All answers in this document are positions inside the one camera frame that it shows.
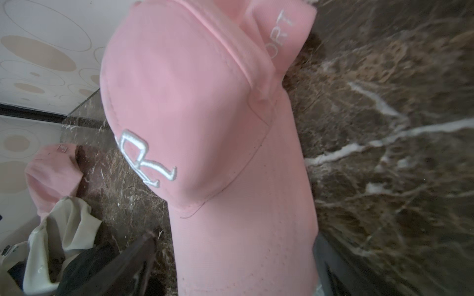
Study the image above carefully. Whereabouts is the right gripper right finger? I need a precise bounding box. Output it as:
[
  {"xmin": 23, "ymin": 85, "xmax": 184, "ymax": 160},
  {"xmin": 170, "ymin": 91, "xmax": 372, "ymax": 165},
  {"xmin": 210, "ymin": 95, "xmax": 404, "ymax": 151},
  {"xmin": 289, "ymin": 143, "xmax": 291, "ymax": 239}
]
[{"xmin": 313, "ymin": 233, "xmax": 402, "ymax": 296}]

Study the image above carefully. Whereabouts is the black cap front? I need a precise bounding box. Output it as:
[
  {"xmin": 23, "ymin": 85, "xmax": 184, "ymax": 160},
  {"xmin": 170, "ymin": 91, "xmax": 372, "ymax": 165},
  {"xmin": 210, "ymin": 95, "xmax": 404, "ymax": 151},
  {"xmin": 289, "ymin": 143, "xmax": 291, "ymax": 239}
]
[{"xmin": 56, "ymin": 242, "xmax": 119, "ymax": 296}]

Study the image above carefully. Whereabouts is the white cap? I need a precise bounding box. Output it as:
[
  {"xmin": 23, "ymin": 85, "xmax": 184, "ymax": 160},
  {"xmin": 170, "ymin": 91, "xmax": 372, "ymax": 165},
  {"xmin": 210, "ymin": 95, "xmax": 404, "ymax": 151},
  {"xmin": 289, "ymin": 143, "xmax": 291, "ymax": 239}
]
[{"xmin": 1, "ymin": 197, "xmax": 102, "ymax": 296}]

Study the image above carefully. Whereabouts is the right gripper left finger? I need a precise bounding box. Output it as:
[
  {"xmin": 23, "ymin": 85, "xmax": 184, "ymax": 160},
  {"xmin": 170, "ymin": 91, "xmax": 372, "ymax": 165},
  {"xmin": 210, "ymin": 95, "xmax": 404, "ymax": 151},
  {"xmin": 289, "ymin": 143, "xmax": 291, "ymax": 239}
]
[{"xmin": 72, "ymin": 234, "xmax": 158, "ymax": 296}]

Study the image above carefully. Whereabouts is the pink baseball cap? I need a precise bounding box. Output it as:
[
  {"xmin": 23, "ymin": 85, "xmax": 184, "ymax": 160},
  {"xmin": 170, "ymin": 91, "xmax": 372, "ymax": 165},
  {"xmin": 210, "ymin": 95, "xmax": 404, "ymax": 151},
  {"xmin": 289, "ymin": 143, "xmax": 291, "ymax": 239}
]
[
  {"xmin": 100, "ymin": 1, "xmax": 318, "ymax": 296},
  {"xmin": 25, "ymin": 143, "xmax": 83, "ymax": 220}
]

